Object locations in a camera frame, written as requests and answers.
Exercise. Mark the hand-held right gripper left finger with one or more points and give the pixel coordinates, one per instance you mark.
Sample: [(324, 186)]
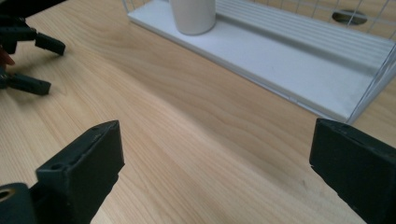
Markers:
[(82, 169)]

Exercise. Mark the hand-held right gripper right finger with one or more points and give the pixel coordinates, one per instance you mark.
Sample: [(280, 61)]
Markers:
[(356, 163)]

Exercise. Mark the white cup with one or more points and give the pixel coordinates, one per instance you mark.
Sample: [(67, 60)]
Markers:
[(193, 15)]

